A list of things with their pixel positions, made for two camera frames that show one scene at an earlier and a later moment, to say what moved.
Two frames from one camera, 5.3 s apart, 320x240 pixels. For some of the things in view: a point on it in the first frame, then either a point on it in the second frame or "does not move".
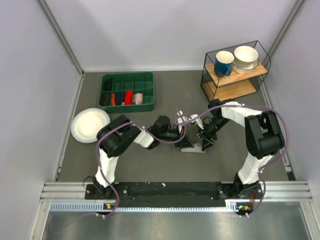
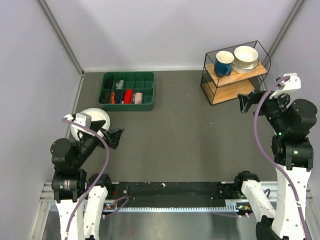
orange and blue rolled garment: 116,99 does not move
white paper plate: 87,123 does not move
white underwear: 197,148 -> 120,85
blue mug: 223,64 does not move
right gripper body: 204,134 -> 273,108
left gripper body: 178,144 -> 89,140
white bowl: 245,60 does not move
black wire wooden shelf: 235,71 does not move
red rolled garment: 128,97 does not move
